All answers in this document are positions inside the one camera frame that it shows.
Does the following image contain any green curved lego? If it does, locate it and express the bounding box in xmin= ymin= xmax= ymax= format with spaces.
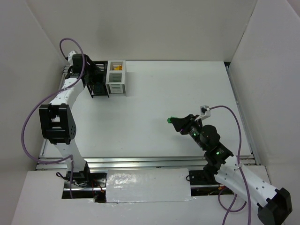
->
xmin=167 ymin=116 xmax=177 ymax=123

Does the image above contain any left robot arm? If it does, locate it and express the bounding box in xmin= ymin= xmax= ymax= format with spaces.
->
xmin=39 ymin=50 xmax=97 ymax=183

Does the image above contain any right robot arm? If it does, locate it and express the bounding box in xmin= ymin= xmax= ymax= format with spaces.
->
xmin=167 ymin=114 xmax=292 ymax=225

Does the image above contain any black slotted container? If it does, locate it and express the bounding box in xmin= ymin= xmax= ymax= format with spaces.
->
xmin=86 ymin=61 xmax=109 ymax=98

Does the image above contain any white slotted container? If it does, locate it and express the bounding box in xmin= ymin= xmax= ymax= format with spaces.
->
xmin=106 ymin=60 xmax=127 ymax=96

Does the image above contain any white foil covered panel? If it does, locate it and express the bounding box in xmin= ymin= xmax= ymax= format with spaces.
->
xmin=106 ymin=168 xmax=192 ymax=203

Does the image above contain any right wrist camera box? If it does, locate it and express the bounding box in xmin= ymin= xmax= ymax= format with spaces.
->
xmin=195 ymin=105 xmax=211 ymax=121

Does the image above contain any aluminium front rail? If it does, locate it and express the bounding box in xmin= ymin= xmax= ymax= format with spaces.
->
xmin=36 ymin=156 xmax=257 ymax=170

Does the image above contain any aluminium rail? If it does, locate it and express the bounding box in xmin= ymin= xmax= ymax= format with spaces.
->
xmin=224 ymin=62 xmax=253 ymax=154
xmin=43 ymin=63 xmax=70 ymax=150
xmin=36 ymin=156 xmax=257 ymax=170

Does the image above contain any aluminium right rail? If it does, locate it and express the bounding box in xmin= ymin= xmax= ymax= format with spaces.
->
xmin=224 ymin=62 xmax=253 ymax=154

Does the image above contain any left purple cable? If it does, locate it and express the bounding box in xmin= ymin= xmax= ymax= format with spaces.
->
xmin=21 ymin=37 xmax=86 ymax=200

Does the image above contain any aluminium left rail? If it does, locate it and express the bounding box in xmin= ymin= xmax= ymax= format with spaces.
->
xmin=43 ymin=63 xmax=70 ymax=150

